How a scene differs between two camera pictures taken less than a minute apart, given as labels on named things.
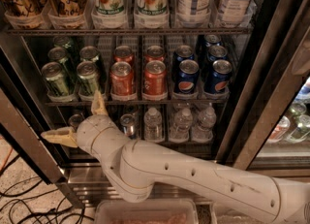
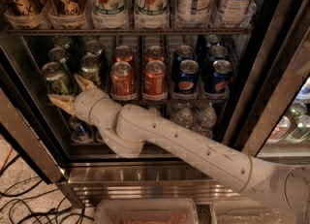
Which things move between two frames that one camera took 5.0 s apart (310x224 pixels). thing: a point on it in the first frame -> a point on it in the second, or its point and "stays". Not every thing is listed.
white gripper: (86, 131) -> (83, 104)
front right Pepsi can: (218, 77) stays
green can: (89, 53) -> (93, 47)
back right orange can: (154, 53) stays
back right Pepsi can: (212, 40) stays
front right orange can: (155, 80) stays
